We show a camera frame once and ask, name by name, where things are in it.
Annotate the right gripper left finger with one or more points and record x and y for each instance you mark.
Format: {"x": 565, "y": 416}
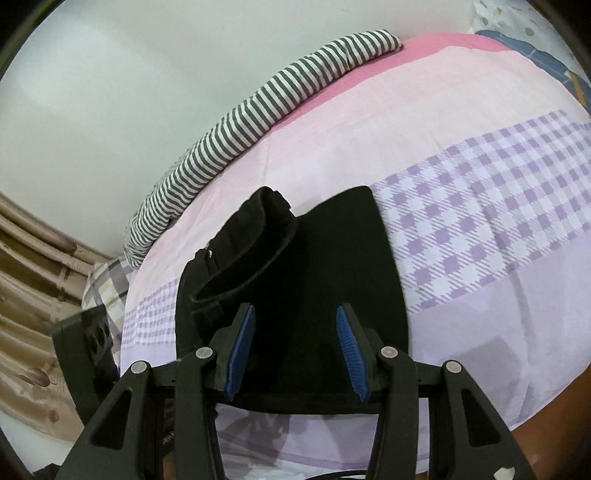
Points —
{"x": 123, "y": 439}

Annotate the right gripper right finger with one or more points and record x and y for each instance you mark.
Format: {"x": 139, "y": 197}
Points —
{"x": 468, "y": 437}

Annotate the black pants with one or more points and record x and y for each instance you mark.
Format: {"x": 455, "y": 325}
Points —
{"x": 295, "y": 272}

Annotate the plaid pillow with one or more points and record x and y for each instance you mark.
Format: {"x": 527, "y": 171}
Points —
{"x": 107, "y": 285}

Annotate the brown patterned curtain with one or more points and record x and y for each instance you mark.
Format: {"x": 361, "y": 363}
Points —
{"x": 43, "y": 276}

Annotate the grey white striped blanket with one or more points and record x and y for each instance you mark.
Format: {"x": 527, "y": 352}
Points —
{"x": 242, "y": 127}

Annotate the pink purple bed sheet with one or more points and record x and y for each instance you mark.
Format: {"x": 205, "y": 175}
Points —
{"x": 480, "y": 162}

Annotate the white patterned quilt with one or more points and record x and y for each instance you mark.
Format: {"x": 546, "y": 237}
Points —
{"x": 519, "y": 20}

